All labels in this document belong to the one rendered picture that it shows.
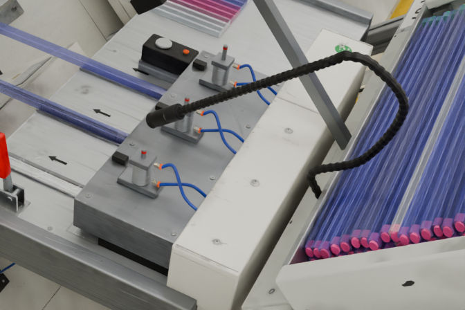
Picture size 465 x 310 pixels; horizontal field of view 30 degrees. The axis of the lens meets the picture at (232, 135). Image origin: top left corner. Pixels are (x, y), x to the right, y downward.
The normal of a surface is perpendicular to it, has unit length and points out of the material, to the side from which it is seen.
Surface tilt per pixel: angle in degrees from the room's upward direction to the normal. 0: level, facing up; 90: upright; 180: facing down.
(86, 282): 90
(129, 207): 47
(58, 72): 0
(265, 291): 90
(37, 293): 0
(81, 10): 0
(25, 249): 90
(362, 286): 90
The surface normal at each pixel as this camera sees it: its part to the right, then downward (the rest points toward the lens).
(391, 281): -0.40, 0.57
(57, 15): 0.76, -0.22
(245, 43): 0.15, -0.73
